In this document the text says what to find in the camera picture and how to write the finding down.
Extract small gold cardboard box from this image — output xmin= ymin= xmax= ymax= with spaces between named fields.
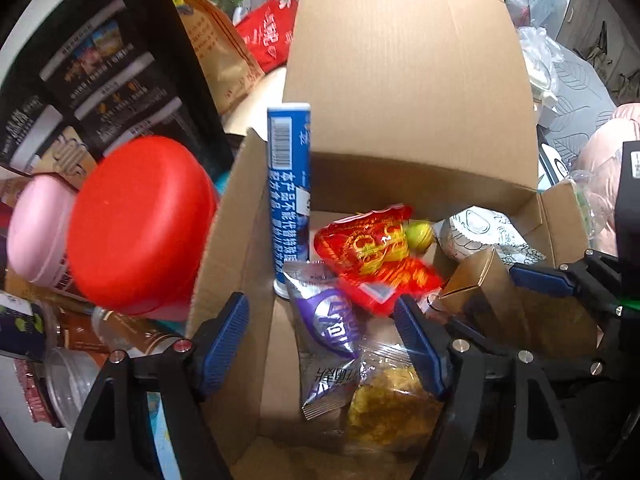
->
xmin=435 ymin=248 xmax=522 ymax=320

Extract clear bag yellow puffs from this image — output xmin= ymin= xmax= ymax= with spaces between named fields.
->
xmin=345 ymin=337 xmax=442 ymax=453

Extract purple silver snack packet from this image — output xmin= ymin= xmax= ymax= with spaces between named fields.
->
xmin=283 ymin=261 xmax=367 ymax=420

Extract yellow lollipop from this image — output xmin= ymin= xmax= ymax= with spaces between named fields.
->
xmin=405 ymin=220 xmax=436 ymax=255

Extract red gold sausage packet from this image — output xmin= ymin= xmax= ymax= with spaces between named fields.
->
xmin=314 ymin=204 xmax=445 ymax=318

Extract white bread snack bag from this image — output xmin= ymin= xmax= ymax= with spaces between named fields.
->
xmin=437 ymin=206 xmax=546 ymax=266

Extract blue white tablet tube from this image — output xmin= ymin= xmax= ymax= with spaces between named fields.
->
xmin=267 ymin=103 xmax=310 ymax=299

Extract lying clear brown-label jar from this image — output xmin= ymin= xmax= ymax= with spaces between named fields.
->
xmin=91 ymin=307 xmax=182 ymax=358

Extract pink puffer jacket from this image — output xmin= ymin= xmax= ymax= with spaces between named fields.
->
xmin=575 ymin=103 xmax=639 ymax=256

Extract red lidded canister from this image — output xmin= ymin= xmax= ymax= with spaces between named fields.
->
xmin=67 ymin=136 xmax=217 ymax=322

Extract clear plastic jar brown label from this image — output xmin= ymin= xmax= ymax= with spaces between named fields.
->
xmin=44 ymin=347 xmax=107 ymax=434

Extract open cardboard box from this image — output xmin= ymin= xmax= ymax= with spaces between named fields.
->
xmin=188 ymin=0 xmax=588 ymax=479

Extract dark red sachets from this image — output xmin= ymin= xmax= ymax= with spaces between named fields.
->
xmin=13 ymin=359 xmax=63 ymax=428

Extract pink lidded jar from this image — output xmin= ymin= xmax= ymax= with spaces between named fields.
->
xmin=6 ymin=174 xmax=84 ymax=300

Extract clear plastic bag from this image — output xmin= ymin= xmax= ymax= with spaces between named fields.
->
xmin=518 ymin=26 xmax=564 ymax=108

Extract black coffee bag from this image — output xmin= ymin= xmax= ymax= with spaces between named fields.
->
xmin=1 ymin=0 xmax=233 ymax=186

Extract red snack bag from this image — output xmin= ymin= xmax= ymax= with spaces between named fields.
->
xmin=236 ymin=0 xmax=298 ymax=74

